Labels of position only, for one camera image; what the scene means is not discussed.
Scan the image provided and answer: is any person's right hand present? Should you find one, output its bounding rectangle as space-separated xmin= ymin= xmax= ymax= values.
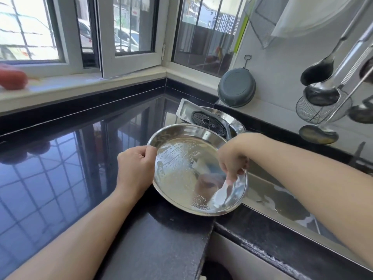
xmin=217 ymin=133 xmax=264 ymax=184

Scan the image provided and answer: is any person's left hand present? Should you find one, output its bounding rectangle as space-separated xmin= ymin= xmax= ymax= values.
xmin=115 ymin=145 xmax=159 ymax=200

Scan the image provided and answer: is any white cleaning brush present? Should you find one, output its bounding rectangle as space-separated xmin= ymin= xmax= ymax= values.
xmin=220 ymin=175 xmax=236 ymax=203

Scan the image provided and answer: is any black round steamer rack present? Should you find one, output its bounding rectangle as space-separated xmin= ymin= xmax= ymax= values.
xmin=190 ymin=110 xmax=228 ymax=138

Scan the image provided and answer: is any round steel pan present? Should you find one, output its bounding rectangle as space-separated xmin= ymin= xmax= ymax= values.
xmin=146 ymin=123 xmax=249 ymax=217

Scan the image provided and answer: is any person's left forearm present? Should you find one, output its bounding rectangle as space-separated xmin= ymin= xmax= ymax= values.
xmin=6 ymin=188 xmax=142 ymax=280

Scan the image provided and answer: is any person's right forearm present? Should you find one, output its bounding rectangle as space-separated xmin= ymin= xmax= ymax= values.
xmin=248 ymin=133 xmax=373 ymax=267

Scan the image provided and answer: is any round steel basin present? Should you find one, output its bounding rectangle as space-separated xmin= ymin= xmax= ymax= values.
xmin=201 ymin=106 xmax=247 ymax=141

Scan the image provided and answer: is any grey hanging basin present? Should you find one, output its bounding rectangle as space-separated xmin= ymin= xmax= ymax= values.
xmin=217 ymin=67 xmax=257 ymax=109

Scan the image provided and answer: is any stainless steel sink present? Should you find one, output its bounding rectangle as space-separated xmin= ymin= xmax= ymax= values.
xmin=241 ymin=137 xmax=373 ymax=257

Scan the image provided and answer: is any rectangular steel tray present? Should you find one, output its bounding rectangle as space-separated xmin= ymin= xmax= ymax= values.
xmin=176 ymin=98 xmax=235 ymax=139

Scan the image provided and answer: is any steel soup ladle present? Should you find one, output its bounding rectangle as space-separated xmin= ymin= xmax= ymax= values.
xmin=303 ymin=23 xmax=373 ymax=107

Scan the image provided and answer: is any hanging steel ladles and skimmer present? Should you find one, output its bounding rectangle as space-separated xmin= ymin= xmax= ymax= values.
xmin=300 ymin=0 xmax=373 ymax=87

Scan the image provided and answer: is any white hanging cloth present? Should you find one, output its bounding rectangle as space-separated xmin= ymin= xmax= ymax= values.
xmin=251 ymin=0 xmax=363 ymax=49

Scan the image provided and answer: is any small red object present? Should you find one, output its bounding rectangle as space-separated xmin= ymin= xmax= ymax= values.
xmin=0 ymin=64 xmax=29 ymax=91

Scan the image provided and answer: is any yellow-handled steel ladle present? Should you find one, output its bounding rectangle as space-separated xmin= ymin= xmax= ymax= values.
xmin=298 ymin=67 xmax=373 ymax=145

